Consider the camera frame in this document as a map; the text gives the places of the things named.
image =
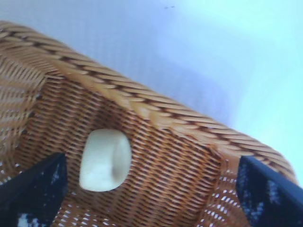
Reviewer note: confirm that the pale yellow egg yolk pastry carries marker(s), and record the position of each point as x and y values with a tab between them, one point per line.
101	163

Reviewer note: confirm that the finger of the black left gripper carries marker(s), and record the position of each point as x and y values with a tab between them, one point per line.
272	196
30	194

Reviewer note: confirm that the brown woven wicker basket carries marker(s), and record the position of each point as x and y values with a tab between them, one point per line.
165	153

